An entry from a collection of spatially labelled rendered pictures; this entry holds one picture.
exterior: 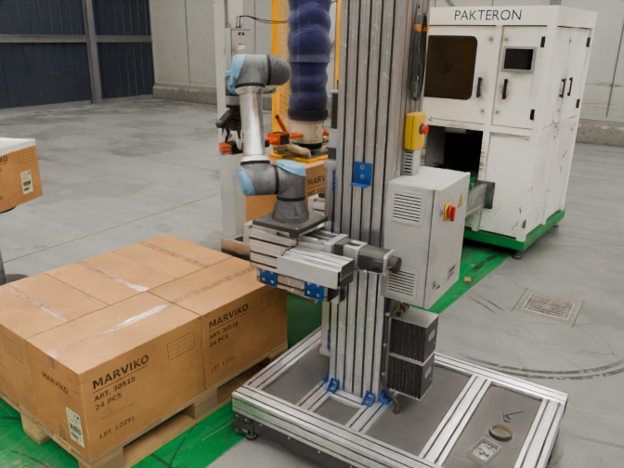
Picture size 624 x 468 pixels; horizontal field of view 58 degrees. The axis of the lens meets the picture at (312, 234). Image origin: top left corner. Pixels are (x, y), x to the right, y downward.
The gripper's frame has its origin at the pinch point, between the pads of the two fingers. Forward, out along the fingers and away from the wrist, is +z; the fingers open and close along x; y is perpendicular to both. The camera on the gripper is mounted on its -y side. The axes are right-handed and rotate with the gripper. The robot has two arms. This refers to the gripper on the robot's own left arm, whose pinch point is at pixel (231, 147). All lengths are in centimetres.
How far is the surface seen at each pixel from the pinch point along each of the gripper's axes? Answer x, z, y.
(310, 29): -7, -55, 52
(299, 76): -1, -31, 50
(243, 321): -20, 82, -15
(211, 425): -26, 122, -45
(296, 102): 0, -17, 49
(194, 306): -11, 68, -38
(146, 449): -18, 120, -75
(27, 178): 188, 45, -10
